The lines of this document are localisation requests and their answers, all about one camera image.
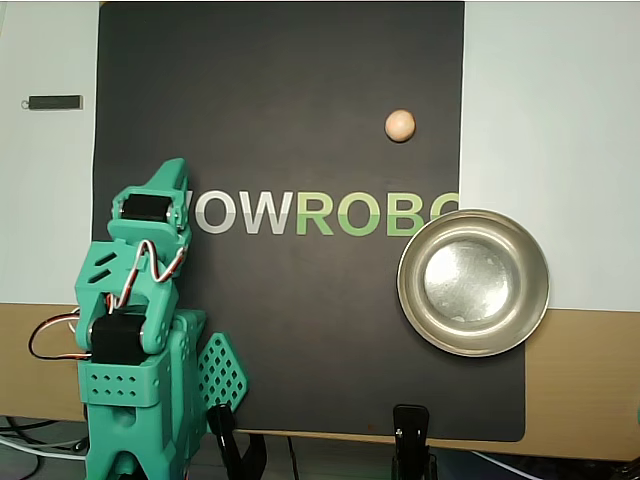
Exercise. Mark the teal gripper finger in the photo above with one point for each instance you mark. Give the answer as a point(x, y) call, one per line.
point(175, 177)

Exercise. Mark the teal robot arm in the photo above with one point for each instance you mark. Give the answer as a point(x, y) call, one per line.
point(120, 385)

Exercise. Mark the black usb stick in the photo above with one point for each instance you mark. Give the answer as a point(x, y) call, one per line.
point(52, 102)

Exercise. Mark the black printed mat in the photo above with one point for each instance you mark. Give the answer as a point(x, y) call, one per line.
point(300, 325)

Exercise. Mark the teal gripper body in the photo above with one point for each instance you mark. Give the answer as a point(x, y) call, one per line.
point(146, 209)

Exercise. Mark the white paper sheet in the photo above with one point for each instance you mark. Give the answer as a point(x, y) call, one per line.
point(550, 150)

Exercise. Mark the black table clamp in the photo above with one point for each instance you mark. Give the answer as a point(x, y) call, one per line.
point(222, 425)

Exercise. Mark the right black clamp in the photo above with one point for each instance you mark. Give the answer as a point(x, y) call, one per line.
point(410, 425)

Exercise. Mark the wooden ball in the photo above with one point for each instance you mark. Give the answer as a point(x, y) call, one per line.
point(400, 125)

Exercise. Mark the teal robot base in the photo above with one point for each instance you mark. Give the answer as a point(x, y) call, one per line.
point(222, 370)

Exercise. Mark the metal bowl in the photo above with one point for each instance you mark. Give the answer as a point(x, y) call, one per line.
point(472, 282)

